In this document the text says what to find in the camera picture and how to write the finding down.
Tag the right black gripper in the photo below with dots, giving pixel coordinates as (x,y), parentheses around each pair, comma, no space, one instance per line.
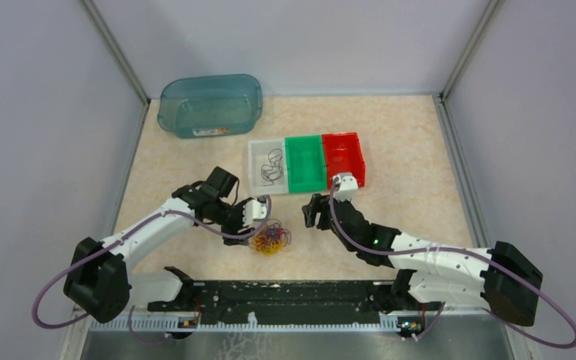
(319,203)

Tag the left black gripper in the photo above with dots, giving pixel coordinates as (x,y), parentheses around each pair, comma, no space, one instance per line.
(234,230)

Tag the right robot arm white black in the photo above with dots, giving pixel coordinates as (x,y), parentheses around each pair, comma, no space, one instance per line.
(498,278)

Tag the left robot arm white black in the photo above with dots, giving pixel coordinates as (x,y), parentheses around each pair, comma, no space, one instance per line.
(101,281)

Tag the green plastic bin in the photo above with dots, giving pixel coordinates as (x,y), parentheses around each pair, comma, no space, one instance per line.
(305,163)

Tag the red plastic bin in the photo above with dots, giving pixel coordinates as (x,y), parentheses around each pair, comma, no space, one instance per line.
(343,154)

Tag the white plastic bin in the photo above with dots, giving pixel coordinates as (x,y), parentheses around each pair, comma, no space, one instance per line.
(267,167)

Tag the teal transparent plastic tub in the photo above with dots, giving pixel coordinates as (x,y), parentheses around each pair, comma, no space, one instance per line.
(211,106)

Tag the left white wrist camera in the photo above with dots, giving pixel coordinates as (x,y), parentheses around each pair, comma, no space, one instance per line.
(256,209)

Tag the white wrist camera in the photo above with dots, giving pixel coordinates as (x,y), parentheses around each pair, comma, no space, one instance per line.
(256,209)
(344,186)

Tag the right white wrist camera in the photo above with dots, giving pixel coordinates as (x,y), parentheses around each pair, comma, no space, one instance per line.
(344,186)

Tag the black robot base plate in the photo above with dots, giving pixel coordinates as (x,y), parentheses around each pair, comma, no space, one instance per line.
(285,303)

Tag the white slotted cable duct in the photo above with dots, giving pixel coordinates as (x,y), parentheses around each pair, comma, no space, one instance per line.
(173,324)

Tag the left aluminium frame post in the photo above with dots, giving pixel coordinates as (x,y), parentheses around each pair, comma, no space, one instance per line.
(114,49)

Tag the aluminium frame post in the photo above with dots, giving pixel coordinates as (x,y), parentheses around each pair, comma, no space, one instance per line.
(475,40)
(114,49)

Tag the right aluminium frame post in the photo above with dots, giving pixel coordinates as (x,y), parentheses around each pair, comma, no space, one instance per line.
(475,40)

